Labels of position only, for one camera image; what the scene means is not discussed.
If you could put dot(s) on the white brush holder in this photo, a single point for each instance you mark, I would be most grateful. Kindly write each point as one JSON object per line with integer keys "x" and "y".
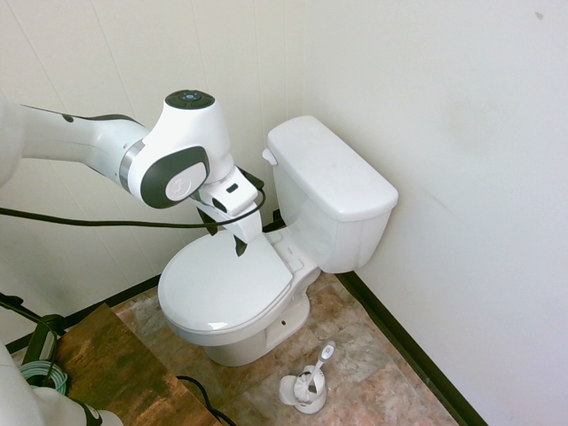
{"x": 310, "y": 401}

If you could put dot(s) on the white toilet bowl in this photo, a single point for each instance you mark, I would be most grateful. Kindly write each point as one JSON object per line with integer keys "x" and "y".
{"x": 248, "y": 337}

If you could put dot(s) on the white tank lid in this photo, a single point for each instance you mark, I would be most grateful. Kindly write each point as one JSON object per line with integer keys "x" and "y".
{"x": 328, "y": 168}

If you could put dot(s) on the white toilet brush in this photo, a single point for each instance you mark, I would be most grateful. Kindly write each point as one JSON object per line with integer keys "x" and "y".
{"x": 320, "y": 359}

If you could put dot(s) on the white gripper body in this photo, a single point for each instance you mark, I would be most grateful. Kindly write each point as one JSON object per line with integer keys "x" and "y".
{"x": 243, "y": 224}

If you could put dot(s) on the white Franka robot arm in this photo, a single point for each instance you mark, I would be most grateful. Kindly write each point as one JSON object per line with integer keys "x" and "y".
{"x": 89, "y": 142}

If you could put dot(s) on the white toilet tank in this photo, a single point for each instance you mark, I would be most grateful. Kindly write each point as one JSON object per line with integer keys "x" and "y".
{"x": 337, "y": 239}

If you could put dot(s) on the long black baseboard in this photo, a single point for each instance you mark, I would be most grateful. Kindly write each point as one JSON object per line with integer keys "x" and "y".
{"x": 412, "y": 346}

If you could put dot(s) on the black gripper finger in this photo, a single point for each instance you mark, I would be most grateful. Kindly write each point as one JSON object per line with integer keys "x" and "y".
{"x": 240, "y": 247}
{"x": 209, "y": 224}

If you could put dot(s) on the brown wooden table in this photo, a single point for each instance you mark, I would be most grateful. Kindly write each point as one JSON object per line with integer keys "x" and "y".
{"x": 115, "y": 368}

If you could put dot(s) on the white toilet seat lid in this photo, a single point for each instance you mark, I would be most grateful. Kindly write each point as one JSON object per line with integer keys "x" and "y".
{"x": 222, "y": 284}

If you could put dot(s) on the white flush lever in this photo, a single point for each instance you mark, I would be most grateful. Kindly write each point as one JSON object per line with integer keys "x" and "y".
{"x": 269, "y": 156}

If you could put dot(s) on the short black baseboard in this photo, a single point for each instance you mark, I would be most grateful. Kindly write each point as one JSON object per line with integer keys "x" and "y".
{"x": 111, "y": 299}

